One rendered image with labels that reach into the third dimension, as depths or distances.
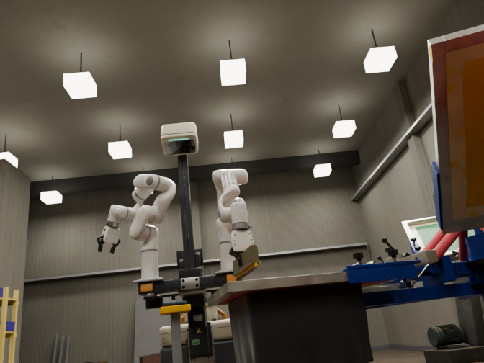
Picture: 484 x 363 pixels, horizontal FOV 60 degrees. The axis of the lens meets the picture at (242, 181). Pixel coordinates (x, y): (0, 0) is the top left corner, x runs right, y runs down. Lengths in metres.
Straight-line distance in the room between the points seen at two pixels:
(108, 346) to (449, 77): 12.54
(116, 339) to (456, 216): 12.05
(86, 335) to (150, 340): 1.97
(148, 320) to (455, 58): 11.88
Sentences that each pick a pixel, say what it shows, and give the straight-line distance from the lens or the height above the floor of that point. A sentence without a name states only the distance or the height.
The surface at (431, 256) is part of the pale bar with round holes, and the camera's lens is 1.90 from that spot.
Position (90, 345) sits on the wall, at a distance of 13.48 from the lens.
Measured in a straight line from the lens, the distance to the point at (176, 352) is 1.96.
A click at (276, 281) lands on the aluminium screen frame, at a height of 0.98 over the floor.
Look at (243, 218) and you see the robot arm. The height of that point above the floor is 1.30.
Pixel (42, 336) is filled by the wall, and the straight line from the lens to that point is 13.97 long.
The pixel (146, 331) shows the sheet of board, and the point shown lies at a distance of 12.66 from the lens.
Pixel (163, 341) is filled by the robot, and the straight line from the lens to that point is 2.89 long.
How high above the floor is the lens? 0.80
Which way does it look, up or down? 20 degrees up
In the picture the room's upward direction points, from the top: 7 degrees counter-clockwise
